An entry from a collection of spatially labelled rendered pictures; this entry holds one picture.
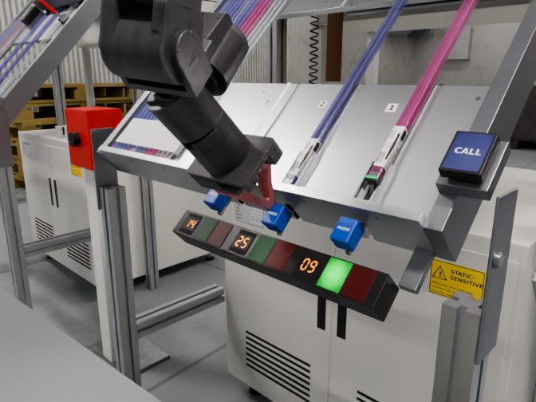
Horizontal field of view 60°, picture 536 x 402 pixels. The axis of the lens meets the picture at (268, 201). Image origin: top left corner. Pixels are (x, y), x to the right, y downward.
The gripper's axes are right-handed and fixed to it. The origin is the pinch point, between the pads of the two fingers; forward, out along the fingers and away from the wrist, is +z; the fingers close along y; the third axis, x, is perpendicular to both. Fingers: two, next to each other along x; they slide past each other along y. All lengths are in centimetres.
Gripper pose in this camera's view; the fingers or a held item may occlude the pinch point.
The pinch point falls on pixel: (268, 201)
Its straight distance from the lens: 58.1
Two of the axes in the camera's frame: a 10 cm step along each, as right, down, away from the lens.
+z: 4.9, 5.6, 6.7
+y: -7.1, -1.9, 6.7
